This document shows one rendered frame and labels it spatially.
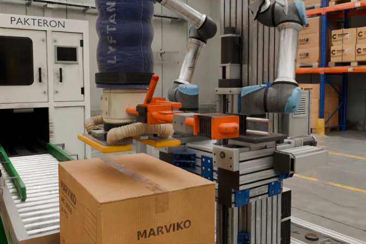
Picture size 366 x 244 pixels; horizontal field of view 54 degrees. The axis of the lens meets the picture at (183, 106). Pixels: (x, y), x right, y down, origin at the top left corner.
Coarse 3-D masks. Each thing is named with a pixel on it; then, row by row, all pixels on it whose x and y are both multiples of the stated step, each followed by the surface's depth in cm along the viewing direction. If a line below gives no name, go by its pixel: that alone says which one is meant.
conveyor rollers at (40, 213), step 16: (0, 160) 339; (16, 160) 339; (32, 160) 338; (48, 160) 344; (32, 176) 286; (48, 176) 284; (16, 192) 240; (32, 192) 244; (48, 192) 241; (32, 208) 211; (48, 208) 215; (32, 224) 186; (48, 224) 189
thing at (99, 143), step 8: (80, 136) 141; (88, 136) 136; (104, 136) 126; (88, 144) 131; (96, 144) 123; (104, 144) 120; (112, 144) 120; (120, 144) 121; (128, 144) 122; (104, 152) 116
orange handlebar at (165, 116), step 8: (168, 104) 150; (176, 104) 151; (128, 112) 127; (136, 112) 120; (152, 112) 110; (160, 112) 104; (168, 112) 103; (176, 112) 104; (160, 120) 105; (168, 120) 101; (192, 120) 90; (224, 128) 79; (232, 128) 80
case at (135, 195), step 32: (96, 160) 157; (128, 160) 157; (160, 160) 156; (64, 192) 144; (96, 192) 111; (128, 192) 111; (160, 192) 112; (192, 192) 118; (64, 224) 146; (96, 224) 106; (128, 224) 107; (160, 224) 112; (192, 224) 118
